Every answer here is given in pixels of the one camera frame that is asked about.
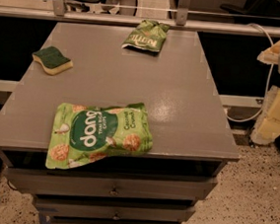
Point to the grey drawer cabinet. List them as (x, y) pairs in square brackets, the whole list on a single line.
[(192, 140)]

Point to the green dang rice chips bag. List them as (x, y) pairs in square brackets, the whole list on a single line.
[(82, 135)]

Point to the green and yellow sponge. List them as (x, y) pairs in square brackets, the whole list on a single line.
[(52, 61)]

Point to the green jalapeno kettle chip bag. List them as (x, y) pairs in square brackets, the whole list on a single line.
[(149, 35)]

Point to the grey metal railing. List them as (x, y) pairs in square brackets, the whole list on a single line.
[(241, 16)]

